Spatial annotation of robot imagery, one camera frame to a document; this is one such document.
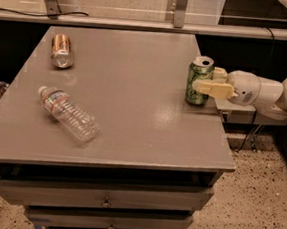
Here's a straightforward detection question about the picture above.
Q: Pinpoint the top grey drawer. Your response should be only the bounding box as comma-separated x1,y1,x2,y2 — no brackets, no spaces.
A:
0,179,214,211

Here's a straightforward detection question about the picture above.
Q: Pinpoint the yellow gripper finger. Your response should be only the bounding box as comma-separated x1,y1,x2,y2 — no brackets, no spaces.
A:
192,80,238,100
212,67,227,83

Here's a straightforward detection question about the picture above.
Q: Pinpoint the grey drawer cabinet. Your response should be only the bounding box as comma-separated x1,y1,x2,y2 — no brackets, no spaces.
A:
0,28,235,216

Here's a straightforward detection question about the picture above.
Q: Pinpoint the middle grey drawer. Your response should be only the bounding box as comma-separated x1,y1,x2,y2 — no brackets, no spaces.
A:
25,208,193,229

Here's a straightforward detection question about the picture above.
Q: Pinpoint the clear plastic water bottle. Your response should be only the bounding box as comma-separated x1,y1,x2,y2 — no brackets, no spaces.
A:
38,86,99,142

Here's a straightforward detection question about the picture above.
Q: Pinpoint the black cable at right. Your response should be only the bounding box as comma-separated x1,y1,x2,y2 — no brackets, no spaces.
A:
229,25,278,155

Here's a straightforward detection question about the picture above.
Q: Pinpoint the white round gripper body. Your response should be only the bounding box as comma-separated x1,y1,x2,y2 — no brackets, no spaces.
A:
227,70,260,106

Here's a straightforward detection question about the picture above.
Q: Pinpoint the grey metal rail frame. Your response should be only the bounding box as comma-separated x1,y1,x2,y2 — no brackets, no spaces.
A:
0,0,287,41

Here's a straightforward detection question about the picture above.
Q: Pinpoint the orange soda can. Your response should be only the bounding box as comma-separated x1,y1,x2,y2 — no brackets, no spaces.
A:
51,34,74,69

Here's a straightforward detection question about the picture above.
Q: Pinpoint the black cable on rail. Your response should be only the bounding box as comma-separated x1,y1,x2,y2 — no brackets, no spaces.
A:
0,5,90,22

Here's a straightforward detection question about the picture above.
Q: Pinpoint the green soda can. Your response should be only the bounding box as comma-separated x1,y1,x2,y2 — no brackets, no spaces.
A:
185,55,214,105

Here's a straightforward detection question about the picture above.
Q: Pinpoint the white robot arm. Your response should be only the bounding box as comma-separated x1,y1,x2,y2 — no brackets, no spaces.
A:
192,68,287,120

